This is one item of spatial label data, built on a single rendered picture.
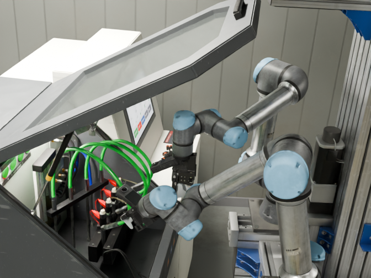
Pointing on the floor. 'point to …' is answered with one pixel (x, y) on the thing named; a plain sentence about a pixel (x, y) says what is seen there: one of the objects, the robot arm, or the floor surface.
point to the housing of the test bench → (32, 76)
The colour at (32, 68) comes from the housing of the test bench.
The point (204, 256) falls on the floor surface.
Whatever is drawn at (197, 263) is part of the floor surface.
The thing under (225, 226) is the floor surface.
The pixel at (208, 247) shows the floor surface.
